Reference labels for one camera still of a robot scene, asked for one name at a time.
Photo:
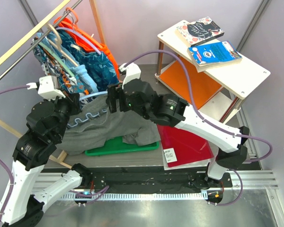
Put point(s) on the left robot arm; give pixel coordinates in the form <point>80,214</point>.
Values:
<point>19,207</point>

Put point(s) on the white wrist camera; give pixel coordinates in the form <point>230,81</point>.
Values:
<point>131,71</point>
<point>47,88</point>

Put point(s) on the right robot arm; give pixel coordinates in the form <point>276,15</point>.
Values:
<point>173,111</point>

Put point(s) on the light blue shorts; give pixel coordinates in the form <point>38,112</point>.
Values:
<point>51,36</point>

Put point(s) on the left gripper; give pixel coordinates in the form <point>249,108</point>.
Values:
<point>74,100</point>

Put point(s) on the light blue hanger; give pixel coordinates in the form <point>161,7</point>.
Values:
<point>94,106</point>

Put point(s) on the grey shorts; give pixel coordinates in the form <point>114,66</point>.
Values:
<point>129,125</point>

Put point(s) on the floral cover book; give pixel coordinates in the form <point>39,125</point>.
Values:
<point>198,32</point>

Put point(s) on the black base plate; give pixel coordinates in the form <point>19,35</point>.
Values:
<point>158,180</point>

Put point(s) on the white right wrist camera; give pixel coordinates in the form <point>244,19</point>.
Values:
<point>131,71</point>

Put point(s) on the blue cover book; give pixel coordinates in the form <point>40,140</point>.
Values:
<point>207,55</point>

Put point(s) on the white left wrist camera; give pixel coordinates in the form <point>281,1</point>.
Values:
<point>47,88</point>

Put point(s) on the orange folder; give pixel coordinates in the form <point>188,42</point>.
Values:
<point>203,87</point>

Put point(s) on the red folder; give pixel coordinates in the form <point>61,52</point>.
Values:
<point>188,147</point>

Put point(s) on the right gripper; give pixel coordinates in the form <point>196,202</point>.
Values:
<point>113,94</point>

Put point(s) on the green plastic tray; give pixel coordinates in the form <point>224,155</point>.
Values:
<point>117,146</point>

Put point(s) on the wooden clothes rack frame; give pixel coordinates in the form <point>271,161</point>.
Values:
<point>17,19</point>

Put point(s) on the dark teal patterned shorts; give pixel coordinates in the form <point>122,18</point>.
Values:
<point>99,67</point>

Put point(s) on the orange hanger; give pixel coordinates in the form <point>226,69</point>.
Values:
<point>73,15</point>

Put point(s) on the white two-tier side table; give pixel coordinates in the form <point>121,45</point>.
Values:
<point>237,80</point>

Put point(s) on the mint green hanger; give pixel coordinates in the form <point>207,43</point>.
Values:
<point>56,57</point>

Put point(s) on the orange teal cartoon shorts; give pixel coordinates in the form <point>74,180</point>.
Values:
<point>50,66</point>

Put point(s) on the beige hanger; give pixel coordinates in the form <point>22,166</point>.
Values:
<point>58,44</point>

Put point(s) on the white papers under folder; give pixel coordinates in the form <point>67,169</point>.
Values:
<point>169,157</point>

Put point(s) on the lilac hanger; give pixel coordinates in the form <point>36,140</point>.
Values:
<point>82,37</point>

